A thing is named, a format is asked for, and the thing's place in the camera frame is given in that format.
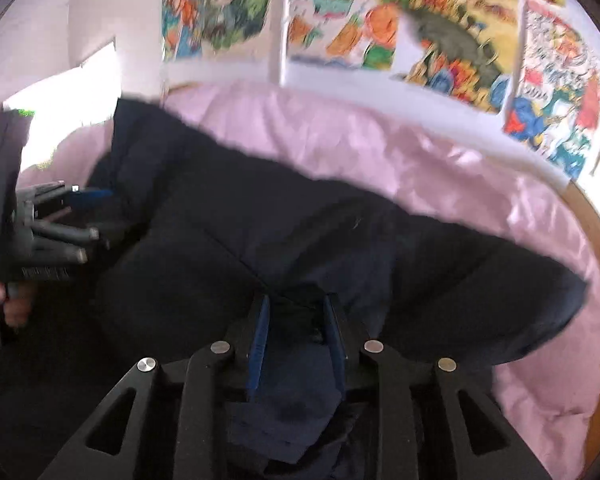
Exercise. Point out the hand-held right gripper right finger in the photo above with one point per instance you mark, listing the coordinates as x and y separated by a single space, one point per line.
335 345

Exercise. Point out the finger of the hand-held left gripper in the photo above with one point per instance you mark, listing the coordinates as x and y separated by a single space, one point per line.
87 195
70 237

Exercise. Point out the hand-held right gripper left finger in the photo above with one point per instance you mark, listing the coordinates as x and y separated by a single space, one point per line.
257 345

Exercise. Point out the black padded jacket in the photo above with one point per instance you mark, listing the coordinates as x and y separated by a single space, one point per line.
280 230

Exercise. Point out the person's left hand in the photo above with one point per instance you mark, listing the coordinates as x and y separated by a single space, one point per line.
17 307

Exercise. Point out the window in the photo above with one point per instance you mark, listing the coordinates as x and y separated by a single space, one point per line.
70 95

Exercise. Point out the pink blanket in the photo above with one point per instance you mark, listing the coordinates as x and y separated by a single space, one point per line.
380 150

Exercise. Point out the group of colourful wall drawings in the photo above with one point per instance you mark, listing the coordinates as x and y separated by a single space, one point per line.
455 35

